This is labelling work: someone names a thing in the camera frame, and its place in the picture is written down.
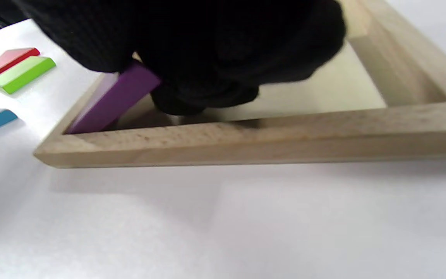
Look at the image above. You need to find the purple triangle tangram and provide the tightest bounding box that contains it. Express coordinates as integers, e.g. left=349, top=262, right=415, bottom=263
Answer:
left=65, top=62, right=161, bottom=134

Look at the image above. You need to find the wooden square tray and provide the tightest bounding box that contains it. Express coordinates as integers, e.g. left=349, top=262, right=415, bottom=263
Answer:
left=33, top=0, right=446, bottom=169

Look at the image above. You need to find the green square tangram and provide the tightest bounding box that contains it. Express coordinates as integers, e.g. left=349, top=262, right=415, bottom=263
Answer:
left=0, top=56, right=57, bottom=95

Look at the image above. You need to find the person's right hand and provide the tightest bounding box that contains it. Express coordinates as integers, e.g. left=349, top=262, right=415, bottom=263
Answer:
left=12, top=0, right=347, bottom=116

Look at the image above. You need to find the red triangle tangram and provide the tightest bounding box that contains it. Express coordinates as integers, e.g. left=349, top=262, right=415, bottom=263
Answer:
left=0, top=47, right=40, bottom=95

